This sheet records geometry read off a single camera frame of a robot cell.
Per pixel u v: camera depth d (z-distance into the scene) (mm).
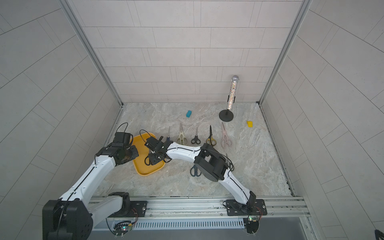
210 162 553
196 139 963
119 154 571
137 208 708
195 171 826
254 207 638
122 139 638
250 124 1039
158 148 687
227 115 1080
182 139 962
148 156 858
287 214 695
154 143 692
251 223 694
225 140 962
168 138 963
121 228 654
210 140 958
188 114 1084
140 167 831
